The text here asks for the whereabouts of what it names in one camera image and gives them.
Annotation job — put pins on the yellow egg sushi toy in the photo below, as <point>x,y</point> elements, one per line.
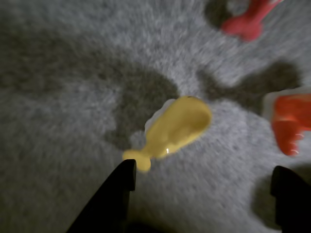
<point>177,126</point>

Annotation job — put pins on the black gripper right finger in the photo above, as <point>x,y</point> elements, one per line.
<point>294,206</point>

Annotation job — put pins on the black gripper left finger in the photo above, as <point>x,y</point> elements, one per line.
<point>111,201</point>

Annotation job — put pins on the pink shrimp sushi toy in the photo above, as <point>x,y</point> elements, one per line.
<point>243,26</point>

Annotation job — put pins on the orange fish sushi toy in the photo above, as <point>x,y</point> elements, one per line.
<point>289,116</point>

